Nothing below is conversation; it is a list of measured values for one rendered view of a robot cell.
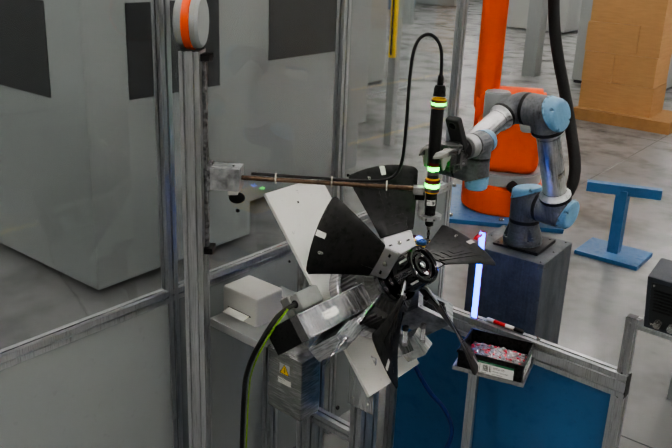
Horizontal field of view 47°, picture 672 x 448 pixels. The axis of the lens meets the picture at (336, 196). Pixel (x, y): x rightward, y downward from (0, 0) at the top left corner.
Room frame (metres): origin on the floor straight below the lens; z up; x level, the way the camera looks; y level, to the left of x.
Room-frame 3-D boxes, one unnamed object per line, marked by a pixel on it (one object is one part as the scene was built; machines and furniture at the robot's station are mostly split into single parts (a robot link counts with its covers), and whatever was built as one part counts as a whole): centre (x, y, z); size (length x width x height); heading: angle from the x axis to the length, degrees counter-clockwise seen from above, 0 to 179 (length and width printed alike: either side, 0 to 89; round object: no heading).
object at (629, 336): (2.15, -0.92, 0.96); 0.03 x 0.03 x 0.20; 51
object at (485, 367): (2.25, -0.54, 0.85); 0.22 x 0.17 x 0.07; 65
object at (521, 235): (2.86, -0.74, 1.06); 0.15 x 0.15 x 0.10
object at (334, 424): (2.24, -0.03, 0.56); 0.19 x 0.04 x 0.04; 51
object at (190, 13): (2.26, 0.43, 1.88); 0.17 x 0.15 x 0.16; 141
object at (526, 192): (2.86, -0.74, 1.18); 0.13 x 0.12 x 0.14; 44
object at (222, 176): (2.26, 0.34, 1.42); 0.10 x 0.07 x 0.08; 86
